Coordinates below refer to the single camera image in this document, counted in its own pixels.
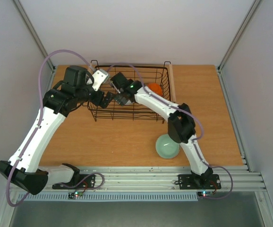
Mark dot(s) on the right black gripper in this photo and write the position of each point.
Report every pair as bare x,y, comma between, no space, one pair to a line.
120,99

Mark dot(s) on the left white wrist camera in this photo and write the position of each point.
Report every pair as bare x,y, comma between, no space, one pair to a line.
100,77

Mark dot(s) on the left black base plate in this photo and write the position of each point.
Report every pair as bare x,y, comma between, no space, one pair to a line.
82,181

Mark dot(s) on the pale green bowl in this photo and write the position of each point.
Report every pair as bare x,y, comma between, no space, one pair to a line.
166,147

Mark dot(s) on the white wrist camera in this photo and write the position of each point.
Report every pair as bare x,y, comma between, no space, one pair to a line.
100,77
114,86

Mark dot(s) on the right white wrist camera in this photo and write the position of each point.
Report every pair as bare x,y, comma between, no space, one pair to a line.
114,86

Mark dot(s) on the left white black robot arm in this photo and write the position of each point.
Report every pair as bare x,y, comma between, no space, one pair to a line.
22,169

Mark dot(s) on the grey slotted cable duct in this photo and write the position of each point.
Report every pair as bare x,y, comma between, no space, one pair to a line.
116,196

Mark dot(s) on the right circuit board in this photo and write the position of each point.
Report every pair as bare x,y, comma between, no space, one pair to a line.
205,193

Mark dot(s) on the black wire dish rack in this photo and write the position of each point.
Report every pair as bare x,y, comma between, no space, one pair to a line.
160,74

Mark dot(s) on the white bowl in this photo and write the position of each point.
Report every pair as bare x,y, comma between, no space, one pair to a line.
129,102

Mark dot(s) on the orange bowl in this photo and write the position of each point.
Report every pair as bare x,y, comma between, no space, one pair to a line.
155,88

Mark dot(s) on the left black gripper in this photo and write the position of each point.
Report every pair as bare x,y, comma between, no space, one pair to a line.
107,99

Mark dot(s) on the circuit board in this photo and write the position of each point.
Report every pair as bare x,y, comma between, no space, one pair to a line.
75,195
205,193

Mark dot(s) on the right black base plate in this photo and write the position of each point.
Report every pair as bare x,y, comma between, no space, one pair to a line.
190,182

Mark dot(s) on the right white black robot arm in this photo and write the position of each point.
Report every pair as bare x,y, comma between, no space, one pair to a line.
181,123

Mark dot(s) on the left circuit board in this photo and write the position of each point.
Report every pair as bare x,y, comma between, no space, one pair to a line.
75,195

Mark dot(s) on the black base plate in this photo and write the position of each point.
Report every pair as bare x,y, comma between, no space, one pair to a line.
190,182
82,181

